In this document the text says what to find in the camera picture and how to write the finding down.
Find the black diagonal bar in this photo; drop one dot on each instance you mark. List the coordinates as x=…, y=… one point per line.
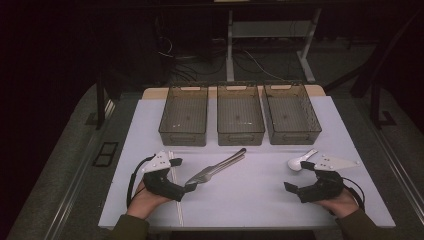
x=383, y=53

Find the white table mat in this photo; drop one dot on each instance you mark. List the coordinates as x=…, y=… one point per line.
x=250, y=200

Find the clear brown plastic bin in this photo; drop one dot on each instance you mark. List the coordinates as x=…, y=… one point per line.
x=290, y=115
x=240, y=115
x=184, y=115

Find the person's left hand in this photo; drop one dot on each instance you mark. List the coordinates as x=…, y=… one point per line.
x=143, y=203

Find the metal floor rail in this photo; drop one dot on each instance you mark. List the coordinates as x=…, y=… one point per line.
x=65, y=206
x=398, y=166

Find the person's right hand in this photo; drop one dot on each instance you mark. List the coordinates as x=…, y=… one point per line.
x=343, y=203

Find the black metal stand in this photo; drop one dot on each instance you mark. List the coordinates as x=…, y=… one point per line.
x=375, y=106

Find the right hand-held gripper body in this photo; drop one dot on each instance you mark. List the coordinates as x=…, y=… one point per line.
x=326, y=186

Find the white metal stand frame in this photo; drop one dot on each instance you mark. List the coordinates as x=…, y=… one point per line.
x=229, y=50

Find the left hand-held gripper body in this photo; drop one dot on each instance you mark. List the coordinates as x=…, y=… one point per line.
x=160, y=183

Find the silver metal utensil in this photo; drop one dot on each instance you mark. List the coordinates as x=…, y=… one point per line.
x=239, y=153

